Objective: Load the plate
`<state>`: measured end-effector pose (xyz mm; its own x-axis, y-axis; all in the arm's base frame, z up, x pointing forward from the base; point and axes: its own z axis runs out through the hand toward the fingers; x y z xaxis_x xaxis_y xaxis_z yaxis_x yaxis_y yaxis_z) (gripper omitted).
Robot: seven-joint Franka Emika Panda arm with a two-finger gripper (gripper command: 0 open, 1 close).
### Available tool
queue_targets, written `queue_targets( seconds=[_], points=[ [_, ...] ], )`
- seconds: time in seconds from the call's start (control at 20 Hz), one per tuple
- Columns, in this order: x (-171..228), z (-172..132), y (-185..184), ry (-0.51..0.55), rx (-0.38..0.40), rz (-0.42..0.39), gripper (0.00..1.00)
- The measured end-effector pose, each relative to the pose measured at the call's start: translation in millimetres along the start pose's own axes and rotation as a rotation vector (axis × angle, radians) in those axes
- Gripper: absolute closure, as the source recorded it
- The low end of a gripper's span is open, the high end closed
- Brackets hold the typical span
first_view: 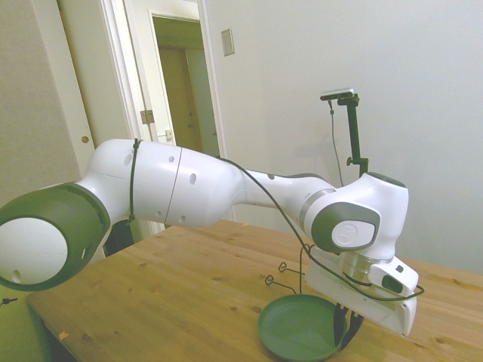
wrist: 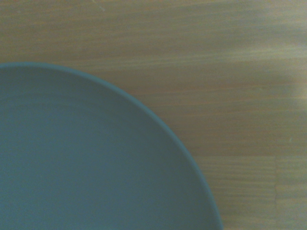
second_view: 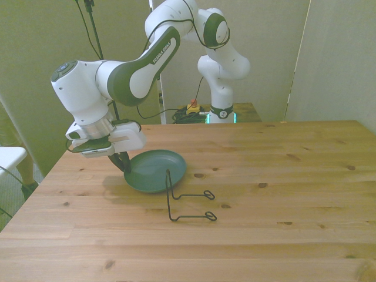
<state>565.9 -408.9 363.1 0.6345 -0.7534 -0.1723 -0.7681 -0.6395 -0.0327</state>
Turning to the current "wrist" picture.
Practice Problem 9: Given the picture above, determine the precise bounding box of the teal blue round plate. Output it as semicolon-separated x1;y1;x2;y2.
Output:
0;62;224;230

